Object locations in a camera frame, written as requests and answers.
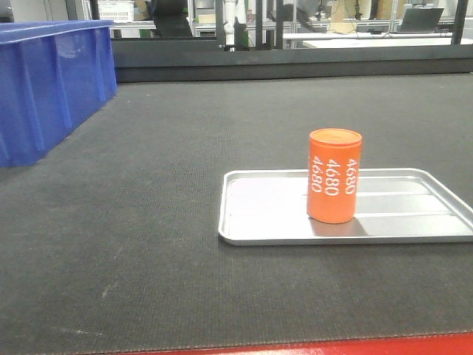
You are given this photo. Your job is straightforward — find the black conveyor belt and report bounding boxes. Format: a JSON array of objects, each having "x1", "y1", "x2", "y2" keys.
[{"x1": 1, "y1": 74, "x2": 472, "y2": 354}]

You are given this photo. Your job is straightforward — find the grey laptop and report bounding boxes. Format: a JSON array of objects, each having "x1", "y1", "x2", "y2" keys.
[{"x1": 393, "y1": 7, "x2": 444, "y2": 34}]

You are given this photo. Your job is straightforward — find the red conveyor frame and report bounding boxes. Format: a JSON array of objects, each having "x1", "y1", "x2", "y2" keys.
[{"x1": 120, "y1": 332, "x2": 472, "y2": 354}]

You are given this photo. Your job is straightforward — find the blue plastic crate on conveyor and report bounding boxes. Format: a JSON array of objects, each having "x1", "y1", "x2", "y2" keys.
[{"x1": 1, "y1": 20, "x2": 118, "y2": 167}]

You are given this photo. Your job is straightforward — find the orange cylindrical capacitor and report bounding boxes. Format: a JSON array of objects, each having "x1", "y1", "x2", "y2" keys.
[{"x1": 307, "y1": 128, "x2": 362, "y2": 224}]

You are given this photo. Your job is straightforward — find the silver metal tray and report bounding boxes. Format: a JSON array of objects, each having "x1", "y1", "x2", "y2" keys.
[{"x1": 218, "y1": 168, "x2": 472, "y2": 246}]

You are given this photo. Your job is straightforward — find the black conveyor side rail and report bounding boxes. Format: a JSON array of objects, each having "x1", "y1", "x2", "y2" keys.
[{"x1": 112, "y1": 38, "x2": 472, "y2": 83}]

